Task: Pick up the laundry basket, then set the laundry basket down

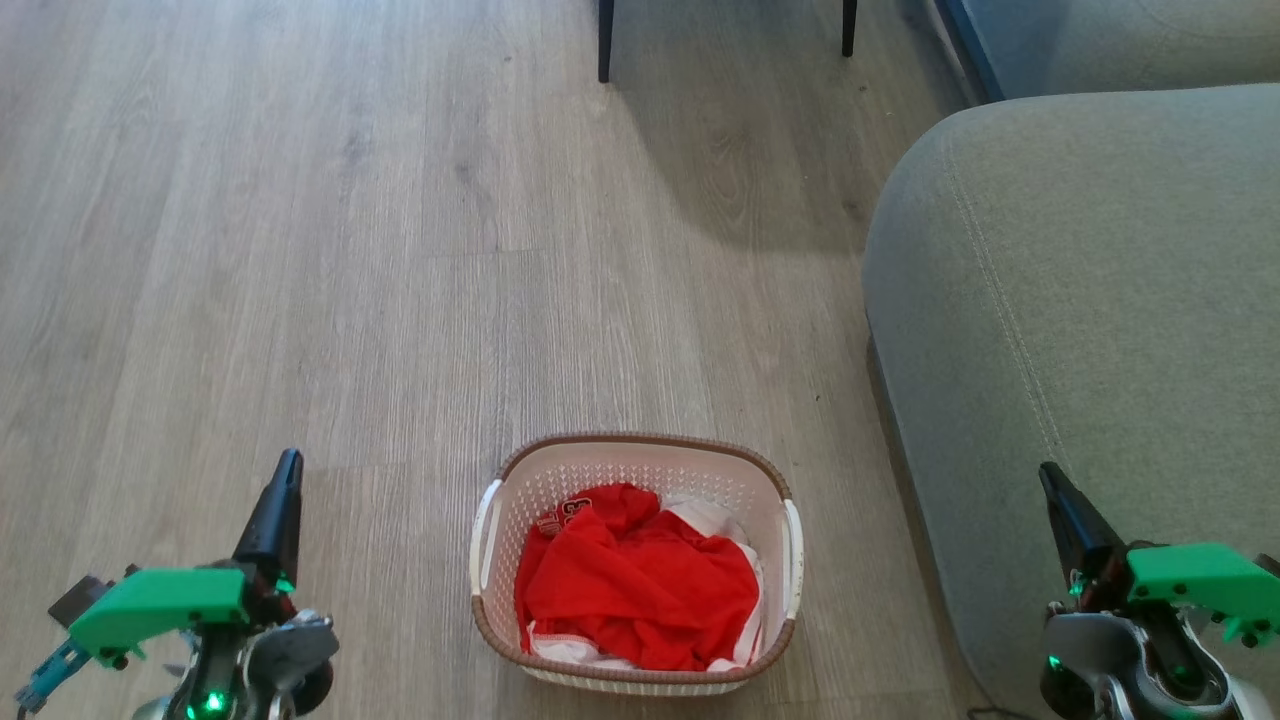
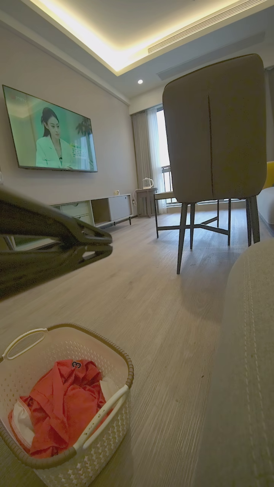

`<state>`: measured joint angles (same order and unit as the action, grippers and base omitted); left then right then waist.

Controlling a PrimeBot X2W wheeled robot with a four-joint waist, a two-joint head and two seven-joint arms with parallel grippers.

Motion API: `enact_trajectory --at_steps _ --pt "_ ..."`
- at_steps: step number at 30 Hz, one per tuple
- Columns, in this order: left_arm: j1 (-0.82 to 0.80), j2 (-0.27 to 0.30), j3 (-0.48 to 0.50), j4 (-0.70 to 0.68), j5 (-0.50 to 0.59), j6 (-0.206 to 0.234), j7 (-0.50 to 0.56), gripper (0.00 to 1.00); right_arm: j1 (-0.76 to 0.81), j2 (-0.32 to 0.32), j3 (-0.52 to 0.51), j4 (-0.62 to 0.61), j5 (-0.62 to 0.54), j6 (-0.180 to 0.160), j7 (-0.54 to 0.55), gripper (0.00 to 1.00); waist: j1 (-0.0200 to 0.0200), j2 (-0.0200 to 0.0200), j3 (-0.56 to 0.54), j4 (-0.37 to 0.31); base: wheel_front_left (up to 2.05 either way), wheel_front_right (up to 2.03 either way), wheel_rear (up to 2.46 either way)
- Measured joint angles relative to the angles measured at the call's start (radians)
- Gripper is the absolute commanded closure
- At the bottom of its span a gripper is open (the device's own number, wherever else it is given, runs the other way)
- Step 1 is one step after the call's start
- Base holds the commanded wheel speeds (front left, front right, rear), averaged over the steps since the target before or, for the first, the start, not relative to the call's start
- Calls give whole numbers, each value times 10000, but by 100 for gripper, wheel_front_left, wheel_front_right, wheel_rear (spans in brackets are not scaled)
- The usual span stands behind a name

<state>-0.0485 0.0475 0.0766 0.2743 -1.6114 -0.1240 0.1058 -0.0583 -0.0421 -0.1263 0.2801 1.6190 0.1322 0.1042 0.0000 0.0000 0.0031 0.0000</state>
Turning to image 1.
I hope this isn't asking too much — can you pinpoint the dark blue sofa base strip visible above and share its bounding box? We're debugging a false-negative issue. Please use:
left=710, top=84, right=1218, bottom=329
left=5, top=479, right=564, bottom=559
left=932, top=0, right=1005, bottom=105

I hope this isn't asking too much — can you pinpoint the grey sofa section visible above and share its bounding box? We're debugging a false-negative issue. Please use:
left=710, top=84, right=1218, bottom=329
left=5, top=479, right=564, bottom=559
left=955, top=0, right=1280, bottom=101

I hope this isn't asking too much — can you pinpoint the red jersey garment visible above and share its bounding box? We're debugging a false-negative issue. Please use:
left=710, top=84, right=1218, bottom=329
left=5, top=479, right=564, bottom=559
left=514, top=483, right=761, bottom=671

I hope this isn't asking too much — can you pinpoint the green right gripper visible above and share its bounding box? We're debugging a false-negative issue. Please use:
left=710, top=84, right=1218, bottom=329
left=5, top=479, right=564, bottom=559
left=1038, top=461, right=1280, bottom=647

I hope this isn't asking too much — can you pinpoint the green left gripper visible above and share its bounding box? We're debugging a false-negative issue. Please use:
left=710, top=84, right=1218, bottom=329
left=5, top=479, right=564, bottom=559
left=68, top=448, right=305, bottom=669

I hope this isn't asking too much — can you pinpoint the grey fabric sofa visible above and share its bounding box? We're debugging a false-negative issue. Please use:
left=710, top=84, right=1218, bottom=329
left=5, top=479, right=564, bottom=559
left=862, top=84, right=1280, bottom=720

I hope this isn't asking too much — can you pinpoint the white laundry basket brown rim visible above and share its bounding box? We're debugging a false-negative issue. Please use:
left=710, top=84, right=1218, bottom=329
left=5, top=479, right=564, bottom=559
left=470, top=432, right=804, bottom=697

